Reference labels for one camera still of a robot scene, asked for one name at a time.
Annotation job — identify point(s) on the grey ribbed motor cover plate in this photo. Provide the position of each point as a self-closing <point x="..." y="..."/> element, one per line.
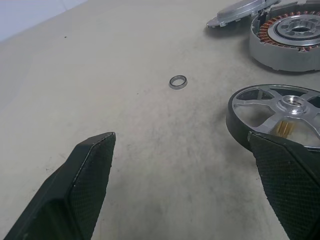
<point x="232" y="12"/>

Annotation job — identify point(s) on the grey motor housing copper windings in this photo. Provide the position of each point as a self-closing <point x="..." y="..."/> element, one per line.
<point x="270" y="53"/>

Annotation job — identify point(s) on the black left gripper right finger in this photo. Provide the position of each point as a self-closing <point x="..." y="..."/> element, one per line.
<point x="292" y="190"/>

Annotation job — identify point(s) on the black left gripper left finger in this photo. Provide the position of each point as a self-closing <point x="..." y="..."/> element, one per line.
<point x="82" y="190"/>

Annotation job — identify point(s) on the silver spoked rotor black rim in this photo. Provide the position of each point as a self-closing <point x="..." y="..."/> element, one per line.
<point x="292" y="110"/>

